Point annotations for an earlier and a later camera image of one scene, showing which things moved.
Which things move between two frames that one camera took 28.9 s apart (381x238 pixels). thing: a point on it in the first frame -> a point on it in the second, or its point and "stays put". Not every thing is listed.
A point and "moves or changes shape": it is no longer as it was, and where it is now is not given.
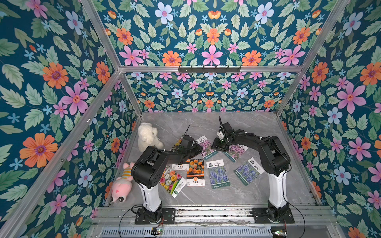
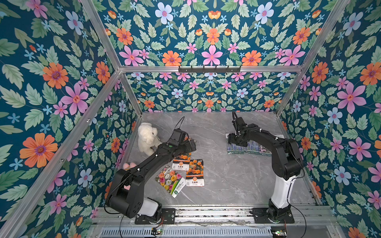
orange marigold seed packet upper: x=181 y=167 stays put
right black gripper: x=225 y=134 -> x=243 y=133
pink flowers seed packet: x=206 y=149 -> x=280 y=136
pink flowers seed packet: x=234 y=151 moves or changes shape
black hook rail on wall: x=204 y=70 stays put
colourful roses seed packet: x=172 y=181 stays put
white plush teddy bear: x=147 y=137 stays put
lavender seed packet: x=249 y=171 moves or changes shape
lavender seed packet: x=219 y=175 -> x=232 y=149
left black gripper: x=196 y=147 -> x=188 y=148
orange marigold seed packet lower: x=195 y=172 stays put
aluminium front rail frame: x=217 y=216 stays put
